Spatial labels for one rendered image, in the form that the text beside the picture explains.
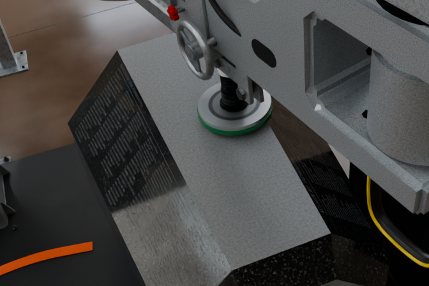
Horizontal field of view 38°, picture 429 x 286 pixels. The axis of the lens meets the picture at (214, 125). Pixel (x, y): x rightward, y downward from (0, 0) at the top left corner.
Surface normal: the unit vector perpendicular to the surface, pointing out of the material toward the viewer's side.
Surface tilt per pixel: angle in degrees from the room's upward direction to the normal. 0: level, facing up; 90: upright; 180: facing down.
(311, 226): 0
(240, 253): 0
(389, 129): 90
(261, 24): 90
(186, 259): 45
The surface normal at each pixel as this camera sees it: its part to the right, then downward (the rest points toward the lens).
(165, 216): -0.73, -0.28
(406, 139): -0.52, 0.62
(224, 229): -0.11, -0.73
